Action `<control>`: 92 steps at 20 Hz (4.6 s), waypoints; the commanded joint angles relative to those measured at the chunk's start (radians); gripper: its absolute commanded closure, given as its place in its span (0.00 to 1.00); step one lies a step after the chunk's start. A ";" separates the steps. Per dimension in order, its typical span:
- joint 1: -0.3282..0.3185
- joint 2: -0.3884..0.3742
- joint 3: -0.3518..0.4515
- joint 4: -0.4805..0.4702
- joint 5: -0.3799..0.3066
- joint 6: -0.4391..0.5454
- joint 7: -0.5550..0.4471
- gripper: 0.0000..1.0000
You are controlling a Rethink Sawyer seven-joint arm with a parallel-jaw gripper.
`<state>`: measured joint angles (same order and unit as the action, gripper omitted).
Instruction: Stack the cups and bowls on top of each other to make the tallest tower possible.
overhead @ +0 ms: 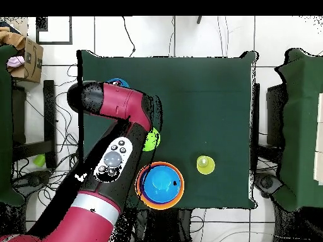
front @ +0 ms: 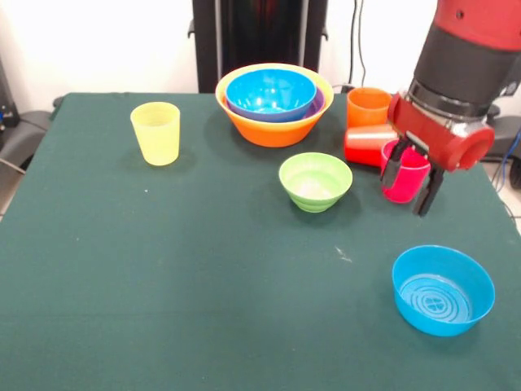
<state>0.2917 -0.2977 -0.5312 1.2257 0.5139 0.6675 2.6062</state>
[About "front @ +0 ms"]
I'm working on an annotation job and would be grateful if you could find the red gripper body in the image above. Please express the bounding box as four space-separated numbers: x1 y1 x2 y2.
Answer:
386 92 497 174

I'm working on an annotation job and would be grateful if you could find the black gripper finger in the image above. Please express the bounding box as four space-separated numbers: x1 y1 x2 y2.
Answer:
412 162 445 217
379 140 412 191

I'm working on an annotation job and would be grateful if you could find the red cup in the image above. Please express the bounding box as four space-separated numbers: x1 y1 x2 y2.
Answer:
344 123 399 167

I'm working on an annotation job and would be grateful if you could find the purple bowl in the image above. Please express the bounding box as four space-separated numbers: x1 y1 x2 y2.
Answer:
225 87 326 124

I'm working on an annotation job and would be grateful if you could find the small blue ringed bowl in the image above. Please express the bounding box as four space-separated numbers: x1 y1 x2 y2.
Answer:
392 244 497 338

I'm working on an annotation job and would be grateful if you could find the light orange bowl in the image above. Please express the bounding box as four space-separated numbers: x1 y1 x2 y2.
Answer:
215 63 335 148

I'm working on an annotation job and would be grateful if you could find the deep blue bowl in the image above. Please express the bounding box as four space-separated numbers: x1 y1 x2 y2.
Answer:
225 68 318 116

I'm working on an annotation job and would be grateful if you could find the pink cup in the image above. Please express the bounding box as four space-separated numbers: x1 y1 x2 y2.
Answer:
380 138 431 204

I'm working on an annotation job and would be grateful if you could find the grey machine base with knob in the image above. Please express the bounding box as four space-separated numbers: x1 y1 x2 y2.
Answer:
482 103 521 164

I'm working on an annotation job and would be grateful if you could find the orange cup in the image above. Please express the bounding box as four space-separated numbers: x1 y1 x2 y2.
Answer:
346 86 394 129

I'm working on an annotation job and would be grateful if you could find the green bowl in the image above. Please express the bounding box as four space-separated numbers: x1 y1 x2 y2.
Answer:
278 152 353 213

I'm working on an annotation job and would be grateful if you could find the yellow cup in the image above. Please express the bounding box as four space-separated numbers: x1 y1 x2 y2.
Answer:
129 101 181 167

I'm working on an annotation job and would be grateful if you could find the dark green tablecloth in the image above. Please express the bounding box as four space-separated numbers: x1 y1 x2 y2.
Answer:
0 91 521 391

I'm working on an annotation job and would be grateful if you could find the grey floor equipment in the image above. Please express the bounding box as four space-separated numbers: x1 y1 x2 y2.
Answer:
0 56 54 170

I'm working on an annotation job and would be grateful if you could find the black wall cable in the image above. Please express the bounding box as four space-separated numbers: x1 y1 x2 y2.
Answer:
348 0 357 85
350 0 367 89

